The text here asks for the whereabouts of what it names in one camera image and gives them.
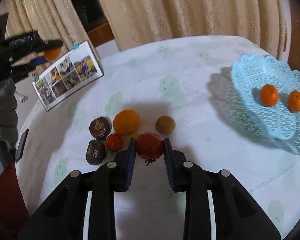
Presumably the small orange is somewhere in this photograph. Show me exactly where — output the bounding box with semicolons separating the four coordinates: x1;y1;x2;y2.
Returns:
43;47;61;61
288;90;300;113

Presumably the large red tomato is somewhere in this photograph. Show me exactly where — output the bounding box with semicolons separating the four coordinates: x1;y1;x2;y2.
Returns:
136;132;164;166

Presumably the grey gloved left hand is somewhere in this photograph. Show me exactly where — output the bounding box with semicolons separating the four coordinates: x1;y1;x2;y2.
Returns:
0;77;18;149

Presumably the white power plug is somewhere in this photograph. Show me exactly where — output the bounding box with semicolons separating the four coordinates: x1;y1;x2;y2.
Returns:
14;91;28;103

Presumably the beige curtain left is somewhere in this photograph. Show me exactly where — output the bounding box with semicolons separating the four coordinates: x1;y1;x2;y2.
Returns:
0;0;93;53

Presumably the beige curtain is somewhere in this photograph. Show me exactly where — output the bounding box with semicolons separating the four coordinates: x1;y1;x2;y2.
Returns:
99;0;285;59
0;0;93;53

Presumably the photo collage calendar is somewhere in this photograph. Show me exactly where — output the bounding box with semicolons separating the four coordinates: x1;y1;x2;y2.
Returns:
32;41;103;112

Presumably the dark avocado lower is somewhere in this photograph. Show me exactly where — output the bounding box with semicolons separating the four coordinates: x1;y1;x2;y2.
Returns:
86;139;107;165

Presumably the dark avocado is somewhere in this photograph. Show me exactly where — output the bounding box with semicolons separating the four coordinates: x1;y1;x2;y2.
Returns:
86;139;107;165
89;117;111;140

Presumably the black flat device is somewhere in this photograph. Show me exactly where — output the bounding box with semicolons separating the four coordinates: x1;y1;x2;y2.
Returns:
14;129;29;163

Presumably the small red tomato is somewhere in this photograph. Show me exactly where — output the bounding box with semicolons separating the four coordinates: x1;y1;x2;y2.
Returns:
106;133;123;152

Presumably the dark avocado upper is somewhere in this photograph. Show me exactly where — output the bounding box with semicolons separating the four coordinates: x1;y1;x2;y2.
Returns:
89;117;111;140

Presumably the beige curtain right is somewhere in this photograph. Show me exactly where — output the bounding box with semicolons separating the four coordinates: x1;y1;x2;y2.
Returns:
99;0;285;59

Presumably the hidden greenish brown fruit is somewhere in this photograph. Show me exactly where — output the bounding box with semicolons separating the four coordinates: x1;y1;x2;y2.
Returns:
127;133;140;141

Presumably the large orange fruit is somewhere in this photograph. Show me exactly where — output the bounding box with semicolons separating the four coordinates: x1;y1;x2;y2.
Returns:
113;109;140;135

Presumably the brown round fruit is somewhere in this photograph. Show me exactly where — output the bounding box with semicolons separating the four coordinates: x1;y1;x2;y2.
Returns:
155;115;176;134

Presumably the light blue plastic basket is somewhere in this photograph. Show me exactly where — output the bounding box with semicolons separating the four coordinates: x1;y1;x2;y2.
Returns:
230;54;300;155

